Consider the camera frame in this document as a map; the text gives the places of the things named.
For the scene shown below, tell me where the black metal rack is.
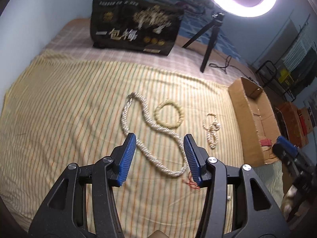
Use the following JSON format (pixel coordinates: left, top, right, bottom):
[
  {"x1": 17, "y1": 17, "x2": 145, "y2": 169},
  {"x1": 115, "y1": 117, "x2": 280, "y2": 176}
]
[{"x1": 255, "y1": 60, "x2": 297, "y2": 102}]

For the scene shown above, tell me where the red strap wristwatch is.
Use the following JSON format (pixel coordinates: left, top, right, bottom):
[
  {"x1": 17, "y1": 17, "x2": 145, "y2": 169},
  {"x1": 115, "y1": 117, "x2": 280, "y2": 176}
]
[{"x1": 260, "y1": 139, "x2": 272, "y2": 147}]

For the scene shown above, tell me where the black power cable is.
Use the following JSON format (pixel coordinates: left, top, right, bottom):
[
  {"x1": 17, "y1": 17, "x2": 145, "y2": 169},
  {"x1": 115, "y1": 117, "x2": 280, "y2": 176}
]
[{"x1": 209, "y1": 55, "x2": 251, "y2": 74}]

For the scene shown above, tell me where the checkered pink bedsheet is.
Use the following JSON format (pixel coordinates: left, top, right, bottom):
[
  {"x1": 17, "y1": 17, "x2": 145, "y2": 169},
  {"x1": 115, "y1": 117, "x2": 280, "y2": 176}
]
[{"x1": 45, "y1": 18, "x2": 256, "y2": 86}]

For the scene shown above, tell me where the cream bead bracelet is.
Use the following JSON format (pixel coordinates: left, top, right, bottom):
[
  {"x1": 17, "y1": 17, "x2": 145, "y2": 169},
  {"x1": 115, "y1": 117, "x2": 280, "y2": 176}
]
[{"x1": 154, "y1": 99, "x2": 185, "y2": 130}]

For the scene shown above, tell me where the black tripod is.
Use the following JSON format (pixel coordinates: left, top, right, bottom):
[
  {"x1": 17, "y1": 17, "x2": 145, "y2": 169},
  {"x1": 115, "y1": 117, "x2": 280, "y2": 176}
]
[{"x1": 181, "y1": 12, "x2": 226, "y2": 74}]

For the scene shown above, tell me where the small pearl bracelet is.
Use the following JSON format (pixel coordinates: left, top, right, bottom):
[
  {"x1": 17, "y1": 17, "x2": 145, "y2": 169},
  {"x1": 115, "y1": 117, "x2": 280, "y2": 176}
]
[{"x1": 202, "y1": 113, "x2": 222, "y2": 150}]

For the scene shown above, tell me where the black snack bag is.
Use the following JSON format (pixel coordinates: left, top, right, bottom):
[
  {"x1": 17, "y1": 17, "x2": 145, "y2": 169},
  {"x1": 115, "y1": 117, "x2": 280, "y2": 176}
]
[{"x1": 90, "y1": 0, "x2": 184, "y2": 56}]

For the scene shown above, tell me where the cardboard box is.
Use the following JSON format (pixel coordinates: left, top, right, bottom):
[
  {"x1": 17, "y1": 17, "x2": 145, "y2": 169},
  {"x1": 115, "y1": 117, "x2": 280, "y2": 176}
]
[{"x1": 228, "y1": 77, "x2": 281, "y2": 167}]

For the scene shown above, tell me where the striped yellow cloth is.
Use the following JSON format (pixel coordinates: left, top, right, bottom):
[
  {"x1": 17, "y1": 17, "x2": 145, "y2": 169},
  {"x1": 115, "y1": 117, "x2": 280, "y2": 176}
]
[{"x1": 0, "y1": 49, "x2": 284, "y2": 238}]

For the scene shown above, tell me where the green jade pendant red cord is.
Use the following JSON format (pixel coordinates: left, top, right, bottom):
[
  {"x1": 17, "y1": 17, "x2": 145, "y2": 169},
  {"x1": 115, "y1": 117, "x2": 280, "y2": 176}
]
[{"x1": 182, "y1": 172, "x2": 201, "y2": 190}]

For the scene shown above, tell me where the blue patterned blanket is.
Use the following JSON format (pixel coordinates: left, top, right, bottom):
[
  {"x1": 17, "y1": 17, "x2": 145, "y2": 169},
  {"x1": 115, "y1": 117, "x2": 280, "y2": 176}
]
[{"x1": 178, "y1": 13, "x2": 245, "y2": 63}]

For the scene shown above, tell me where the long white pearl necklace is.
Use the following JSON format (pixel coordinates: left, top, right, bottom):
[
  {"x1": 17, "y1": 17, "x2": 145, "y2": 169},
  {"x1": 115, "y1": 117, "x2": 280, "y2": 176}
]
[{"x1": 120, "y1": 92, "x2": 190, "y2": 178}]

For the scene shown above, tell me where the plush toy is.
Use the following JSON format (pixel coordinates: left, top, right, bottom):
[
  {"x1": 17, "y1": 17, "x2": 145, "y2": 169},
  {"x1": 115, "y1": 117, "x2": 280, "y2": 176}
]
[{"x1": 281, "y1": 185, "x2": 298, "y2": 220}]

